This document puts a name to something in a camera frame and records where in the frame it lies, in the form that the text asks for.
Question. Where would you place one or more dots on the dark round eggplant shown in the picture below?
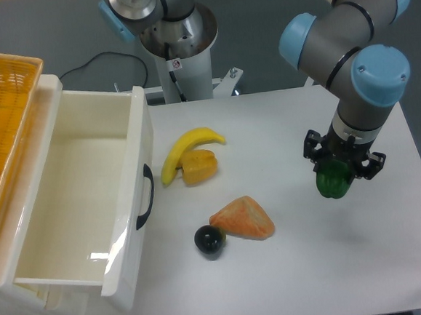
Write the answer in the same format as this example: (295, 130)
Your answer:
(209, 239)

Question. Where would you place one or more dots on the open white upper drawer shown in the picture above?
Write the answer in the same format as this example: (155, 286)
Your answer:
(82, 234)

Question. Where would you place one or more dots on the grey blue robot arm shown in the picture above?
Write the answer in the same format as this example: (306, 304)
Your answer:
(336, 51)

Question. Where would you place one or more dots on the green bell pepper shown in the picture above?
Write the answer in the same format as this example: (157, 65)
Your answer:
(333, 178)

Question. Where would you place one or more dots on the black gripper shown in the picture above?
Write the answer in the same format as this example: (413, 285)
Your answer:
(362, 164)

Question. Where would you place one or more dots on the black drawer handle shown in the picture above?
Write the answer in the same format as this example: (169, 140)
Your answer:
(147, 197)

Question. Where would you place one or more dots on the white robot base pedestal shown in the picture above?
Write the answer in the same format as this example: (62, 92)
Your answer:
(182, 54)

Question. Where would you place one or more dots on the yellow banana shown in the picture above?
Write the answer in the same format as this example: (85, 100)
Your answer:
(184, 143)

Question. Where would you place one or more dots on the white drawer cabinet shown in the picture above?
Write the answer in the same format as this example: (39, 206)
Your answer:
(19, 185)

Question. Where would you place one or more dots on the yellow woven basket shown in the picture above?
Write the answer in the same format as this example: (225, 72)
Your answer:
(19, 77)

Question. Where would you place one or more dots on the orange yellow bell pepper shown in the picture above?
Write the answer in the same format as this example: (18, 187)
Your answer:
(198, 165)

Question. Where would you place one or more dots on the orange bread wedge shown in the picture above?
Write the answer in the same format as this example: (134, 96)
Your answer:
(244, 217)

